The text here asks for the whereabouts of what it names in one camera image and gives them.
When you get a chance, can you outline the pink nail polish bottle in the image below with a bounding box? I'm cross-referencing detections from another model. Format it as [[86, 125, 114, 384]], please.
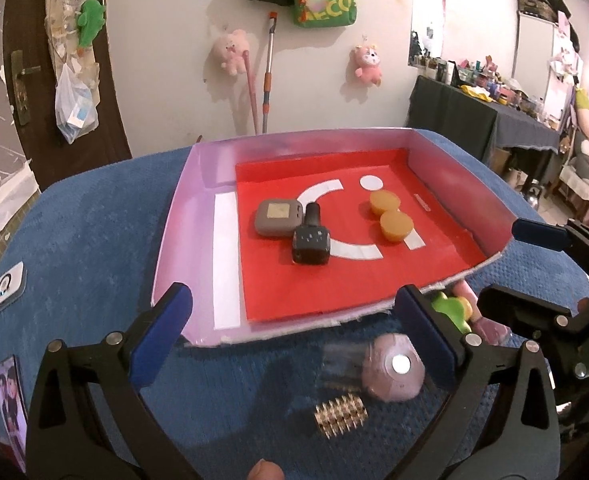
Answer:
[[451, 280, 511, 346]]

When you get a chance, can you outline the brown square compact case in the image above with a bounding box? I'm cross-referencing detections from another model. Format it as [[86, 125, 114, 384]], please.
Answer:
[[254, 198, 304, 237]]

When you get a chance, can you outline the clear hanging door organizer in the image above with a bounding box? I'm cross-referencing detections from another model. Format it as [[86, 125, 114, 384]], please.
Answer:
[[44, 0, 99, 92]]

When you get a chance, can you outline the pink stick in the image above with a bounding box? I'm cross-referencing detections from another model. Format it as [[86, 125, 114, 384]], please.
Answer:
[[242, 50, 259, 136]]

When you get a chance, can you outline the dark brown door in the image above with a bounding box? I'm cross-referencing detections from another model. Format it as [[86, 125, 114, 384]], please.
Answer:
[[3, 0, 132, 190]]

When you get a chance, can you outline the operator thumb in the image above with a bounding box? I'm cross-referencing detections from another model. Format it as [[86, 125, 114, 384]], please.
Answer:
[[247, 460, 285, 480]]

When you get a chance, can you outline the black nail polish bottle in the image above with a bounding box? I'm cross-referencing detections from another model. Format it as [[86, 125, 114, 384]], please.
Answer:
[[292, 202, 331, 266]]

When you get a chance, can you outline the lilac round mini camera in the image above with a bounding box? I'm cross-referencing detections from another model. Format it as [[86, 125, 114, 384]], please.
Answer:
[[361, 334, 425, 402]]

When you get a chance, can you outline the green duck toy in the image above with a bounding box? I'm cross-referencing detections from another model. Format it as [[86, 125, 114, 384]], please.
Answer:
[[431, 292, 473, 335]]

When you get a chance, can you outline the brass door handle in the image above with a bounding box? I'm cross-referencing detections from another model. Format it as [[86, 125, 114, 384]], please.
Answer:
[[10, 50, 40, 127]]

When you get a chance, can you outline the pink fox plush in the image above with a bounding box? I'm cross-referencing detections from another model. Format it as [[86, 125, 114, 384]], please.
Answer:
[[352, 46, 382, 87]]

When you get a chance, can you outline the orange round cake toy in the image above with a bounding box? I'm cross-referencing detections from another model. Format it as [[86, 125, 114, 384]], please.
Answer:
[[369, 188, 401, 217], [379, 210, 413, 243]]

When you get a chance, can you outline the green dinosaur plush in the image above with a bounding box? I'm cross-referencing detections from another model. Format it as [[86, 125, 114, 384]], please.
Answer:
[[76, 0, 106, 55]]

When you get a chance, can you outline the white plastic bag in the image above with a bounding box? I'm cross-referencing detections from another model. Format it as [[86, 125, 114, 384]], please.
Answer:
[[55, 65, 99, 144]]

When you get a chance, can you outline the gold studded cylinder bottle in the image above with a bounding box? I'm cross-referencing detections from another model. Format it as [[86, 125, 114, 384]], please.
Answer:
[[314, 393, 368, 440]]

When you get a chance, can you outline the white square sticker card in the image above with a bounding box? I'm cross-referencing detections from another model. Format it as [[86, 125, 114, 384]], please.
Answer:
[[0, 261, 26, 310]]

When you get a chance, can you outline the pink bear plush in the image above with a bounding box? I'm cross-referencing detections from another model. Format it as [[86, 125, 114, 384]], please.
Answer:
[[212, 29, 250, 76]]

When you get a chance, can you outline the dark cloth covered table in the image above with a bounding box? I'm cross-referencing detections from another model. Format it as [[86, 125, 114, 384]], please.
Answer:
[[407, 76, 560, 182]]

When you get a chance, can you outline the photo card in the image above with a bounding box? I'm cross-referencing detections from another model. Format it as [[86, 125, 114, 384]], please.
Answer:
[[0, 356, 28, 471]]

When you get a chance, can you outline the pink red cardboard tray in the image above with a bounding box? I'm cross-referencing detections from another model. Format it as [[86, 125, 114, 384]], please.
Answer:
[[151, 128, 515, 347]]

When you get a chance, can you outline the white board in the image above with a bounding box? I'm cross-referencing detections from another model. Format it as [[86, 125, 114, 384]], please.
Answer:
[[512, 13, 557, 101]]

